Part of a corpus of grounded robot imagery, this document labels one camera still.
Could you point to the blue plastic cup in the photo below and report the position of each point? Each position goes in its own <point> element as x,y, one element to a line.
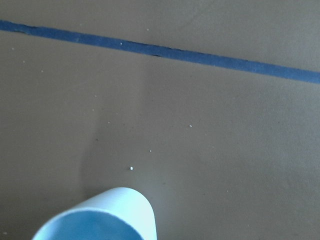
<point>120,213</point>

